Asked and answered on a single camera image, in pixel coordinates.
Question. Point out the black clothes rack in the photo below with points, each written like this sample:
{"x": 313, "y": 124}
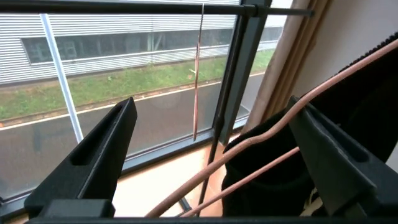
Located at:
{"x": 124, "y": 7}

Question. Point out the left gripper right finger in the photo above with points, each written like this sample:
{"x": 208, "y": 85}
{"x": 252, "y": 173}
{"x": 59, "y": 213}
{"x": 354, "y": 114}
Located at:
{"x": 335, "y": 183}

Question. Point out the window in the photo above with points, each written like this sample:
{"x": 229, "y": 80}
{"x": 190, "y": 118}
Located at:
{"x": 124, "y": 62}

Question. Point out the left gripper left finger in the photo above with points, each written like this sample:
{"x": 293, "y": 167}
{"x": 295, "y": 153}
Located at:
{"x": 93, "y": 180}

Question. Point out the pink clothes hanger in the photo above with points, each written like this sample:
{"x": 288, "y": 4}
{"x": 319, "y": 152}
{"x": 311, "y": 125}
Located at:
{"x": 196, "y": 93}
{"x": 236, "y": 151}

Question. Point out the black shorts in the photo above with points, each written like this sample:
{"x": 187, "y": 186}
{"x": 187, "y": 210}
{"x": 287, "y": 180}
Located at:
{"x": 264, "y": 186}

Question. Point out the beige curtain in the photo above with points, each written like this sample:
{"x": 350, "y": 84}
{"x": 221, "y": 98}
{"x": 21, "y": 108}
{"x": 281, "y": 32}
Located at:
{"x": 286, "y": 62}

